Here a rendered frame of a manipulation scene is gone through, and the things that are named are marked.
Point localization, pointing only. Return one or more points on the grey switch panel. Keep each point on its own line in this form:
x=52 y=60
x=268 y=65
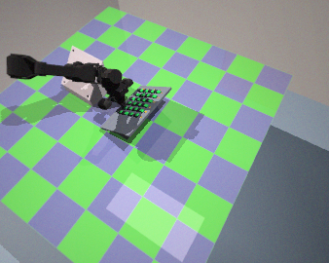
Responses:
x=125 y=121

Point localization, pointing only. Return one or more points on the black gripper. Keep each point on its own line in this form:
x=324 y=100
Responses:
x=105 y=103

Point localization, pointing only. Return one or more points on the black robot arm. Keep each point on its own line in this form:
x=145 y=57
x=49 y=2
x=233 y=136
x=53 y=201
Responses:
x=26 y=67

